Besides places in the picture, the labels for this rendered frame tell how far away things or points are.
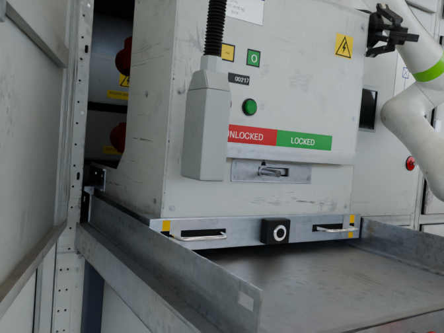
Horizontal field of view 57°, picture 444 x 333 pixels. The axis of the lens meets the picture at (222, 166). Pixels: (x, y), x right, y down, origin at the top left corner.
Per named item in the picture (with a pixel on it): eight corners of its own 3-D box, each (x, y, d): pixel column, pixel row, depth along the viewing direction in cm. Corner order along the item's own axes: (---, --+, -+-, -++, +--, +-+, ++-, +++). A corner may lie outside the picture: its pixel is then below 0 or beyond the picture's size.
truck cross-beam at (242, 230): (359, 238, 100) (361, 213, 99) (147, 253, 71) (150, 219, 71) (343, 233, 104) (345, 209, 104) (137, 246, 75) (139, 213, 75)
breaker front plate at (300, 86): (352, 219, 98) (372, 16, 96) (164, 226, 73) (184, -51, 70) (347, 219, 99) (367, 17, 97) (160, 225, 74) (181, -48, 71)
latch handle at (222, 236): (232, 239, 75) (232, 235, 75) (178, 242, 70) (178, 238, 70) (217, 233, 80) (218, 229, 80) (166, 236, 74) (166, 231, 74)
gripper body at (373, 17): (379, 12, 107) (398, 14, 98) (371, 46, 110) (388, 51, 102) (352, 9, 106) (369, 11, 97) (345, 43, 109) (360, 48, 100)
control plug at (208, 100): (225, 182, 67) (234, 72, 66) (199, 181, 64) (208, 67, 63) (202, 176, 73) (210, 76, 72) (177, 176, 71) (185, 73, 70)
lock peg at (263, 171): (283, 180, 80) (285, 159, 80) (274, 179, 79) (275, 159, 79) (263, 176, 85) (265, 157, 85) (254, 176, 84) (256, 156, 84)
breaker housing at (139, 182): (350, 219, 99) (370, 14, 97) (158, 225, 73) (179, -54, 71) (234, 189, 142) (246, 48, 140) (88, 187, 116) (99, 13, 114)
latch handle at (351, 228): (362, 231, 94) (362, 228, 94) (328, 233, 88) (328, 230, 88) (344, 226, 98) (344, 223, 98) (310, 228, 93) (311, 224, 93)
